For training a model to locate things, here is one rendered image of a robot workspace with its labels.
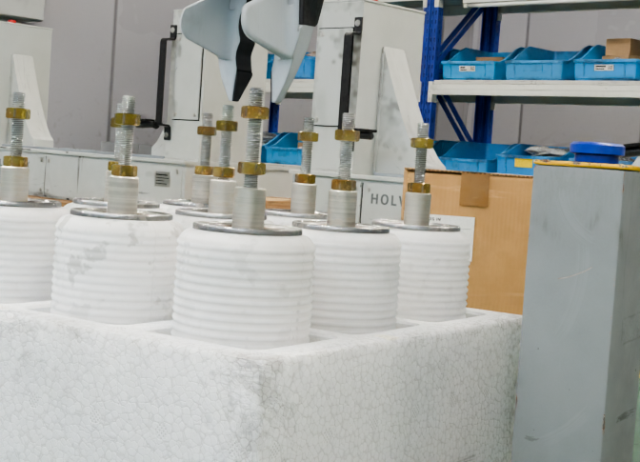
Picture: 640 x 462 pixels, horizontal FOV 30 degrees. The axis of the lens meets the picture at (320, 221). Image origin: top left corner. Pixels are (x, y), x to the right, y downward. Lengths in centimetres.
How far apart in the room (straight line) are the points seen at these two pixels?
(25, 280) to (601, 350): 43
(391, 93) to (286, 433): 299
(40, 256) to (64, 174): 376
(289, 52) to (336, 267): 17
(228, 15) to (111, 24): 757
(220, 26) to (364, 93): 286
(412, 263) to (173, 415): 29
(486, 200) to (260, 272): 128
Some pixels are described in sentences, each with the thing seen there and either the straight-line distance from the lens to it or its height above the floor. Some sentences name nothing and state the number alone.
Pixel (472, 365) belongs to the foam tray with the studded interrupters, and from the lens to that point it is 97.
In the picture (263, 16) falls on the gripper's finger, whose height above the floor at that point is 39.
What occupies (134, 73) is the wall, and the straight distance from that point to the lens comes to 851.
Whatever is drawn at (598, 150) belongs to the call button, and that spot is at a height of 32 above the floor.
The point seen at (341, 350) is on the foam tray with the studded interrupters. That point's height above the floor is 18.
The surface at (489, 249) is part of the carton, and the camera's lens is 205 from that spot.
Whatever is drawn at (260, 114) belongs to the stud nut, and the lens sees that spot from 81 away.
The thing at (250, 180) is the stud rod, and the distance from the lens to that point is 82.
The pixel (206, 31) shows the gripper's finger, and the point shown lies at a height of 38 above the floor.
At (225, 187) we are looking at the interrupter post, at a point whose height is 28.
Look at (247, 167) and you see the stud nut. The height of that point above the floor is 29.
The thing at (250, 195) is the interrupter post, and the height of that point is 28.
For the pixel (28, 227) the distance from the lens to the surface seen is 94.
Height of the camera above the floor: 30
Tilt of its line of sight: 3 degrees down
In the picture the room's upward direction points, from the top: 4 degrees clockwise
